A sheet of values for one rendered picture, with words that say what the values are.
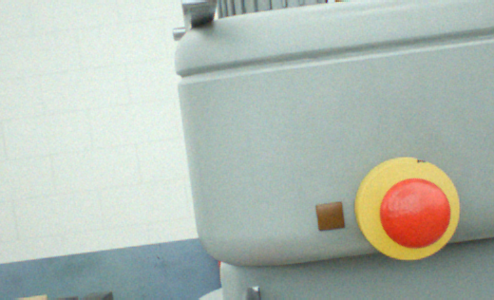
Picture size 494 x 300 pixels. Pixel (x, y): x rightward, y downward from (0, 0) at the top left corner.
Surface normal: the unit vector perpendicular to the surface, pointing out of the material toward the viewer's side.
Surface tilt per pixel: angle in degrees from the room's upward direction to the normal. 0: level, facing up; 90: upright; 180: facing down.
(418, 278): 90
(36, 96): 90
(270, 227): 90
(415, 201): 85
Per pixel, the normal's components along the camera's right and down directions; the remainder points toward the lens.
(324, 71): 0.00, 0.05
